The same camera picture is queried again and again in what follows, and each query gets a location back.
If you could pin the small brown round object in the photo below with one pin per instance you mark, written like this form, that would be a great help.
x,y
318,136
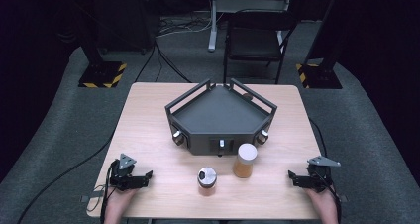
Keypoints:
x,y
248,96

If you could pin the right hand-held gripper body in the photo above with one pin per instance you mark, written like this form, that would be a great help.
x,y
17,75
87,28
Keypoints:
x,y
318,176

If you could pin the black folding chair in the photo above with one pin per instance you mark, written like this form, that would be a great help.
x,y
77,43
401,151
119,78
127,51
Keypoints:
x,y
254,39

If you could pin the black corner rack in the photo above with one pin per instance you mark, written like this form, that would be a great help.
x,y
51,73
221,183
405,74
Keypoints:
x,y
218,115

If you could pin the person's right hand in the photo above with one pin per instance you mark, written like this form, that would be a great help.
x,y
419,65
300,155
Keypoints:
x,y
322,201

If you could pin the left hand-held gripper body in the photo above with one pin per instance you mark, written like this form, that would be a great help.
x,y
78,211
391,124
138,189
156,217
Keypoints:
x,y
123,171

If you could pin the white metal stand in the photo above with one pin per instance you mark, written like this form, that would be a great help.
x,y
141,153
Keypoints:
x,y
213,25

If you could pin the silver-lidded red spice jar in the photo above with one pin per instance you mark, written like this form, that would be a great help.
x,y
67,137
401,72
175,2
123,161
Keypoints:
x,y
207,181

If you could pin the grey tape piece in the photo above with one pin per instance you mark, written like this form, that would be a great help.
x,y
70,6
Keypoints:
x,y
342,199
92,197

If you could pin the person's left hand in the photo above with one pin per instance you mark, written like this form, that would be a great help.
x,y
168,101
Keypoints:
x,y
121,199

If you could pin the black stand with striped base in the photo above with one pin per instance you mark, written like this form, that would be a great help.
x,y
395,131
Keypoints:
x,y
100,73
318,75

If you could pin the white-lidded orange spice jar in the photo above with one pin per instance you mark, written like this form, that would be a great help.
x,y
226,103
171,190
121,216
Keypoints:
x,y
245,161

